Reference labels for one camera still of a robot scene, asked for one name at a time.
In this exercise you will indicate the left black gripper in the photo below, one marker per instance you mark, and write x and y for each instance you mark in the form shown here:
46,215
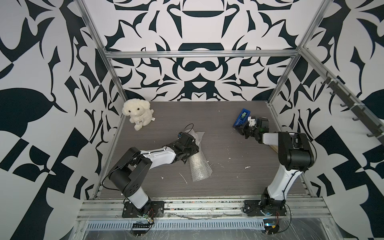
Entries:
194,148

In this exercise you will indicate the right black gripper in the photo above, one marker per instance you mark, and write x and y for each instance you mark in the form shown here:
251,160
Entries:
245,127

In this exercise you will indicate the clear bubble wrap sheet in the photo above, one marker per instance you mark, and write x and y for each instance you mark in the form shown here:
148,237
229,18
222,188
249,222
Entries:
200,168

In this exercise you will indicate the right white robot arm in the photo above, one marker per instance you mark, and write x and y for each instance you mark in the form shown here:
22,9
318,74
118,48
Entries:
295,156

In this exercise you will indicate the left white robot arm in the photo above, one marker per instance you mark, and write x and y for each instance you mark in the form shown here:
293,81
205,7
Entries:
129,173

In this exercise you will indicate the blue tape dispenser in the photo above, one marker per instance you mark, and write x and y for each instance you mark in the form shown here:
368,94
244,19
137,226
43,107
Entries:
242,118

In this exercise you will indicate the white plush toy dog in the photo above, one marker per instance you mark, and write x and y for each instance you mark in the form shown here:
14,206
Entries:
139,111

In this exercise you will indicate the left electronics board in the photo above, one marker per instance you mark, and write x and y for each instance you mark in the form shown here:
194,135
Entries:
141,228

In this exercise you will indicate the electronics board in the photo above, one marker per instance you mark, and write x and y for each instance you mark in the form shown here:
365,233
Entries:
141,228
271,227

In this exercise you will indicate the right electronics board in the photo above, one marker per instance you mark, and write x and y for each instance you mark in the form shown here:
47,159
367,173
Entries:
271,227

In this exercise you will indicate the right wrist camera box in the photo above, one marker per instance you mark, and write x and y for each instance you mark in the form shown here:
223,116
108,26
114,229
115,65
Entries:
252,121

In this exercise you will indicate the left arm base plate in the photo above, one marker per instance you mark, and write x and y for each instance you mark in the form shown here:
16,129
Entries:
151,209

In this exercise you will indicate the aluminium frame crossbar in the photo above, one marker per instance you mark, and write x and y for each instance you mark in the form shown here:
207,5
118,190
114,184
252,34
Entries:
201,54

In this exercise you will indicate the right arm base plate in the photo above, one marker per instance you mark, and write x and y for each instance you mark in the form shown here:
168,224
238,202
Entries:
258,208

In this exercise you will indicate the white slotted cable duct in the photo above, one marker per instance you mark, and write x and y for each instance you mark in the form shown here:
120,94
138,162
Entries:
167,225

